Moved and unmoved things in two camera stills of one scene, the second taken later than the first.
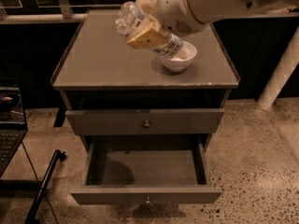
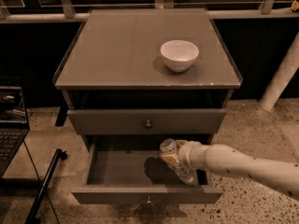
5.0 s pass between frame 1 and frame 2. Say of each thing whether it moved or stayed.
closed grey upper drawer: stayed
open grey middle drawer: stayed
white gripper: moved
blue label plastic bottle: moved
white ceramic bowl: stayed
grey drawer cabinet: stayed
